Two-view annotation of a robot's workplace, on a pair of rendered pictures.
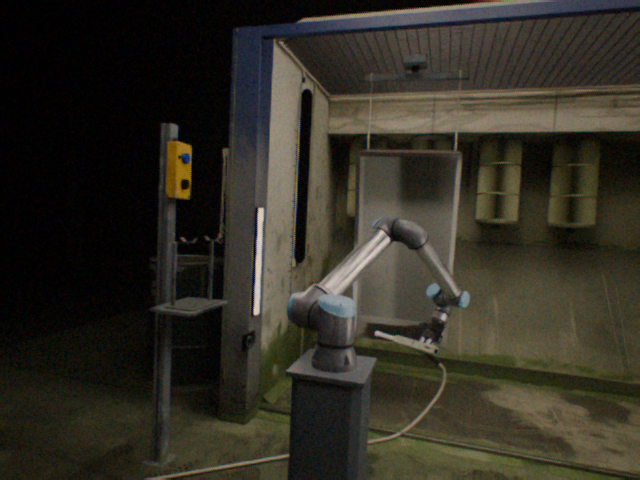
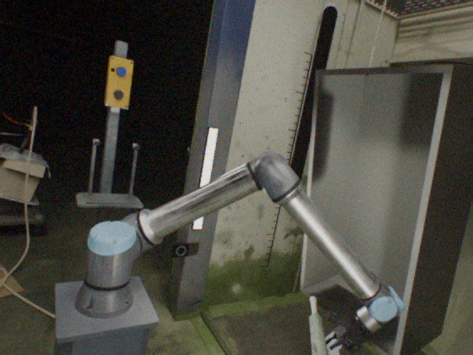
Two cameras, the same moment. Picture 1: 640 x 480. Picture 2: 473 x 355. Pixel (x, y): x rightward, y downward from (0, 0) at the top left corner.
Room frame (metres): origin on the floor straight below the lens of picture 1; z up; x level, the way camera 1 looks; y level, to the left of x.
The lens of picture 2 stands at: (1.22, -1.05, 1.34)
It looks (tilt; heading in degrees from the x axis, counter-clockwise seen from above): 10 degrees down; 43
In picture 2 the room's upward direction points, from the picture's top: 10 degrees clockwise
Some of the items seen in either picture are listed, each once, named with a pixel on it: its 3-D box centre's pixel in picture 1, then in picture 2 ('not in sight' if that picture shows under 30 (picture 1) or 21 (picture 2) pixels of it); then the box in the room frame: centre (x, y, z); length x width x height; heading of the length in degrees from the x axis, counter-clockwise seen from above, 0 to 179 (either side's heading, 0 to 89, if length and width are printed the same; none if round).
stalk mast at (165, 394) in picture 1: (164, 295); (105, 187); (2.06, 0.74, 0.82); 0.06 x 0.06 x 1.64; 74
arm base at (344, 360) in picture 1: (334, 352); (106, 288); (1.72, -0.08, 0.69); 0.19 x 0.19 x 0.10
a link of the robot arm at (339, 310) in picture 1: (334, 318); (111, 251); (1.72, -0.07, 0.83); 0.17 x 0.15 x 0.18; 40
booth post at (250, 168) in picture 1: (246, 229); (209, 147); (2.56, 0.45, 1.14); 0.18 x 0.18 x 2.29; 74
